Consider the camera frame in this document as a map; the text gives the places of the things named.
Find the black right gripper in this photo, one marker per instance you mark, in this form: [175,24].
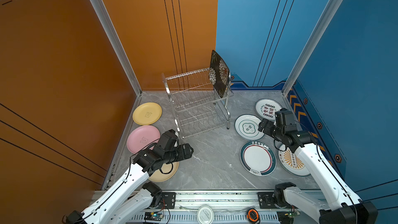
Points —
[268,125]

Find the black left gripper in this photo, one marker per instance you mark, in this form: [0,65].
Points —
[182,155]

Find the cream round plate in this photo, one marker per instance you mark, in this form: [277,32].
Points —
[165,173]

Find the white plate green red rim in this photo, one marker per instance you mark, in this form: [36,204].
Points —
[257,158]

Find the steel wire dish rack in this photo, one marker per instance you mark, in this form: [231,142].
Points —
[196,105]

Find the black floral square plate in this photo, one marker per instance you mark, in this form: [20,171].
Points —
[219,74]

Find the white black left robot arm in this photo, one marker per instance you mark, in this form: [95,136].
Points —
[132,192]

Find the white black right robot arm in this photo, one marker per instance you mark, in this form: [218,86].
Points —
[343,206]

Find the white plate black characters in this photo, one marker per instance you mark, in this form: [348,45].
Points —
[266,108]

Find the pink round plate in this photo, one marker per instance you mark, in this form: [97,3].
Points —
[141,137]

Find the white plate orange sunburst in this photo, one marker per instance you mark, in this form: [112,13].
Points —
[291,162]

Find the white plate green quatrefoil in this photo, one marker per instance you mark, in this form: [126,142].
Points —
[247,126]

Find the yellow round plate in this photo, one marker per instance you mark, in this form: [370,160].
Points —
[147,113]

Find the green circuit board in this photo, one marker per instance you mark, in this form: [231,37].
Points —
[153,217]

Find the white round lid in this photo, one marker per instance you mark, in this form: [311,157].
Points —
[205,215]

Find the orange black tape measure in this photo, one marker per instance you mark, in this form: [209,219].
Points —
[253,216]

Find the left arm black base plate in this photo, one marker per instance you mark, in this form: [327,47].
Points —
[164,200]

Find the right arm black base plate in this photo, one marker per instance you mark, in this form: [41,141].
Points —
[272,200]

